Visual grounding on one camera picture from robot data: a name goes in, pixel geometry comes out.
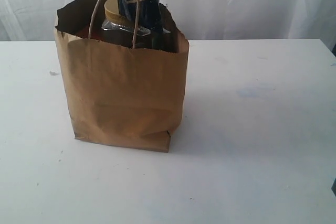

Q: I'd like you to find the small white paper scrap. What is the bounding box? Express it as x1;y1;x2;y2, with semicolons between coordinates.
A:
49;71;59;76

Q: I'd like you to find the small brown paper pouch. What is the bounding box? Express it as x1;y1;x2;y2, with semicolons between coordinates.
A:
76;25;102;40

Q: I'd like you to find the clear nut jar gold lid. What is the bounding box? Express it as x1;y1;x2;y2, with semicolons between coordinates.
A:
101;0;152;48

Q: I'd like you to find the large brown paper bag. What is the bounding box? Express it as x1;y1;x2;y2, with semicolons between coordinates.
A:
55;0;189;152

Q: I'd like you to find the yellow juice bottle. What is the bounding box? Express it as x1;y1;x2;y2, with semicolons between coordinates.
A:
151;29;171;51

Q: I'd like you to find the white backdrop curtain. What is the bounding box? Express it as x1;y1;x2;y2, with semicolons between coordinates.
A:
1;0;335;49

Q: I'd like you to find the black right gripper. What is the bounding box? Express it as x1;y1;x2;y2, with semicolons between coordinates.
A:
331;179;336;196

